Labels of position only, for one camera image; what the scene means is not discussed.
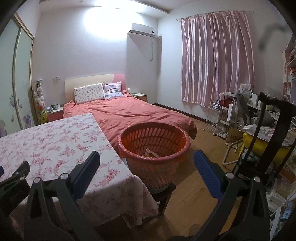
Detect beige pink headboard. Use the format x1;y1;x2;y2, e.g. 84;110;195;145
64;73;127;103

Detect dark wooden chair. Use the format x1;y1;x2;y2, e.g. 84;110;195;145
233;92;295;180

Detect left bedside table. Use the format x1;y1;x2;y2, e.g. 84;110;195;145
48;107;64;122

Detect white floral pillow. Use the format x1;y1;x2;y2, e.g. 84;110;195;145
74;83;105;104

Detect floral pink tablecloth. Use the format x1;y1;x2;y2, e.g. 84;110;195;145
1;113;158;226

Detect hanging plush toys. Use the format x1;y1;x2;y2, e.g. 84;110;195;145
33;79;47;123

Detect bedside table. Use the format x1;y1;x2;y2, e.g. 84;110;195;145
48;107;64;122
131;93;147;102

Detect white shelf cart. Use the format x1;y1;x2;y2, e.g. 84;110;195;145
216;92;237;139

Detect orange plastic laundry basket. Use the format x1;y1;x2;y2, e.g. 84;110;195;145
117;122;190;194

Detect right bedside table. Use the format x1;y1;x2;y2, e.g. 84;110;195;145
131;93;147;102

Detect bed with red duvet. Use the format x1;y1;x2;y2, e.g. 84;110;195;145
63;90;197;153

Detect white air conditioner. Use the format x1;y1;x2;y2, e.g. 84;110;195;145
129;23;155;37

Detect pink striped curtain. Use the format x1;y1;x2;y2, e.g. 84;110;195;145
180;11;255;107

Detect white wire rack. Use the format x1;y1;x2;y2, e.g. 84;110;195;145
204;102;221;136

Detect glass sliding wardrobe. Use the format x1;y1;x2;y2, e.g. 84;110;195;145
1;14;38;137

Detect pink striped pillow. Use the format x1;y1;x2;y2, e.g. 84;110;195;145
103;82;123;99

